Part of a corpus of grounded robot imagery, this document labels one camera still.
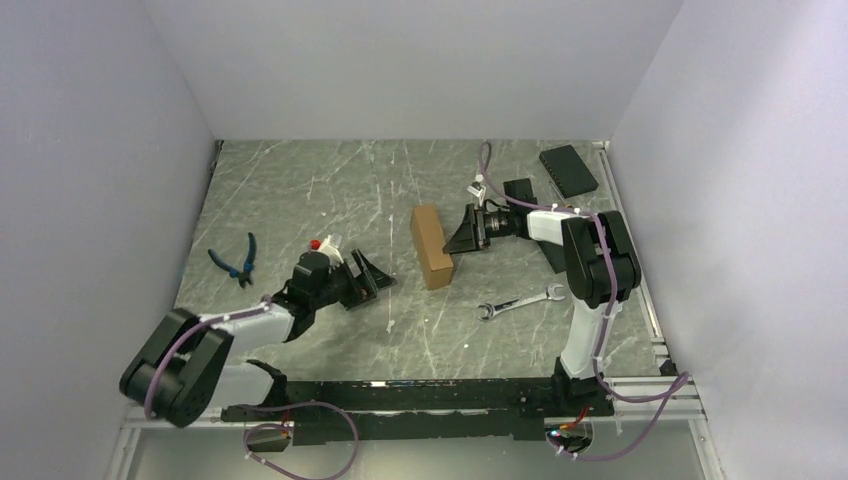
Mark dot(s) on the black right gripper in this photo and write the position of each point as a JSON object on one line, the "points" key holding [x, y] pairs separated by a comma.
{"points": [[472, 234]]}

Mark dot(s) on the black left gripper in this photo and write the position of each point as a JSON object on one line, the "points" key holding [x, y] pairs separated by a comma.
{"points": [[363, 287]]}

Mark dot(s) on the brown cardboard paper box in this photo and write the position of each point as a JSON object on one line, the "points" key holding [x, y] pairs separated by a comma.
{"points": [[437, 267]]}

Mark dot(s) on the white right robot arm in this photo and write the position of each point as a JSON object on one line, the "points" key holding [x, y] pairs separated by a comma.
{"points": [[595, 253]]}

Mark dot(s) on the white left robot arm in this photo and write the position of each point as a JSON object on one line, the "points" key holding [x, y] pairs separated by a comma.
{"points": [[187, 366]]}

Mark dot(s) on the black flat box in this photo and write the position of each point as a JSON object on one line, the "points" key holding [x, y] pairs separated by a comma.
{"points": [[568, 172]]}

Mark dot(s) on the silver combination wrench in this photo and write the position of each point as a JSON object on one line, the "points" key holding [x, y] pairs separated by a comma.
{"points": [[553, 292]]}

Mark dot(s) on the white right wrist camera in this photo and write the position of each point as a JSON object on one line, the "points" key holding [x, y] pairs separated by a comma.
{"points": [[478, 189]]}

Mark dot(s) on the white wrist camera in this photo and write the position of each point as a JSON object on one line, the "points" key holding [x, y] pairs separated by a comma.
{"points": [[329, 246], [478, 189]]}

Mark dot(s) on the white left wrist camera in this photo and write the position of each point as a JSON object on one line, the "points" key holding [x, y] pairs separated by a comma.
{"points": [[329, 246]]}

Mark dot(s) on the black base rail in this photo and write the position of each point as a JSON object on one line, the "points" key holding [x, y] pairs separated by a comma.
{"points": [[519, 408]]}

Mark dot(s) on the aluminium frame rail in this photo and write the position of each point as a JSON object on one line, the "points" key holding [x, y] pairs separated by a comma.
{"points": [[658, 430]]}

